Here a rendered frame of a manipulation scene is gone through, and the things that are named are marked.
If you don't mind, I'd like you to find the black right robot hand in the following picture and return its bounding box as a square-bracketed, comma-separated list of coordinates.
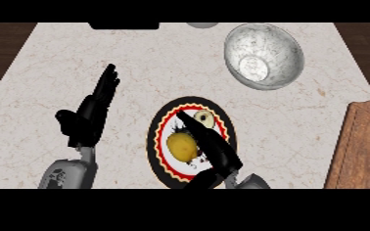
[176, 111, 245, 190]

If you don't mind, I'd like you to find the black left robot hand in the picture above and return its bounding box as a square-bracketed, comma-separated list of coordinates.
[54, 63, 122, 149]

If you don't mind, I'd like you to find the yellow lemon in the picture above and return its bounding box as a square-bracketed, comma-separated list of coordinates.
[167, 132, 200, 163]

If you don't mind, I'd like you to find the black red patterned plate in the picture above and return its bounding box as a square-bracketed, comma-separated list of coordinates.
[147, 95, 239, 190]

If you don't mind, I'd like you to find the white grey bowl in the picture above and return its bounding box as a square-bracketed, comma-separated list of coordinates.
[223, 23, 307, 91]

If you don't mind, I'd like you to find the black appliance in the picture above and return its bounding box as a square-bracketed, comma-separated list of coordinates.
[88, 23, 161, 30]

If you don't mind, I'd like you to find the brown wooden cutting board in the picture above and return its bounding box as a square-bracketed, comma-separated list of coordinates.
[324, 100, 370, 190]

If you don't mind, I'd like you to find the small grey round object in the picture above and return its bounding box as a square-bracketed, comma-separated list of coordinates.
[186, 23, 220, 29]

